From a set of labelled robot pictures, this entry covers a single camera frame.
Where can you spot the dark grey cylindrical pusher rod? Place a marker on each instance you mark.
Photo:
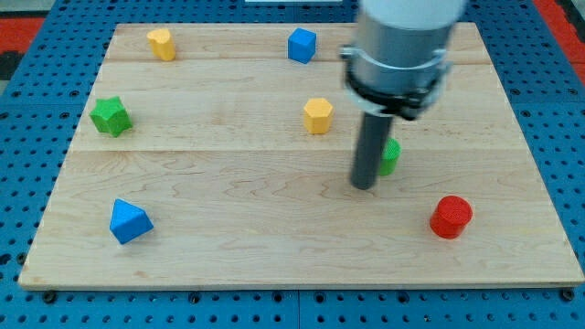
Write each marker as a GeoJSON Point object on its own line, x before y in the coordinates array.
{"type": "Point", "coordinates": [372, 137]}

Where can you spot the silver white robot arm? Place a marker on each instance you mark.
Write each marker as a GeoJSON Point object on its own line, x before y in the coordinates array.
{"type": "Point", "coordinates": [395, 66]}

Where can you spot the blue cube block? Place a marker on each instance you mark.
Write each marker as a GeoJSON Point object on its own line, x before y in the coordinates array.
{"type": "Point", "coordinates": [301, 45]}

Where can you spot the green star block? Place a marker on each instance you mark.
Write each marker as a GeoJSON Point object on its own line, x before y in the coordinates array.
{"type": "Point", "coordinates": [110, 116]}

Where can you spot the green cylinder block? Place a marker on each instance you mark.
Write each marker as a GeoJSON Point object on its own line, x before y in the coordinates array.
{"type": "Point", "coordinates": [390, 157]}

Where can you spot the yellow hexagon block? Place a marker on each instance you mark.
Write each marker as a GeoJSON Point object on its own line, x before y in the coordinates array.
{"type": "Point", "coordinates": [317, 115]}

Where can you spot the red cylinder block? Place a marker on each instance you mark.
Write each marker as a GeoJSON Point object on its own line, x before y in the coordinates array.
{"type": "Point", "coordinates": [450, 217]}

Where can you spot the light wooden board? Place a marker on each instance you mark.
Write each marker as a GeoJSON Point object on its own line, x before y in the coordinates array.
{"type": "Point", "coordinates": [242, 197]}

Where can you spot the yellow heart block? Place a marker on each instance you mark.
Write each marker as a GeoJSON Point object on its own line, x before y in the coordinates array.
{"type": "Point", "coordinates": [162, 44]}

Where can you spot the blue triangle block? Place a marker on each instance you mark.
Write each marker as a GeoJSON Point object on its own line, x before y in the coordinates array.
{"type": "Point", "coordinates": [128, 221]}

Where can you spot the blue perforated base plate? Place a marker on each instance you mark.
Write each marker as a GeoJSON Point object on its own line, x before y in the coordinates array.
{"type": "Point", "coordinates": [42, 103]}

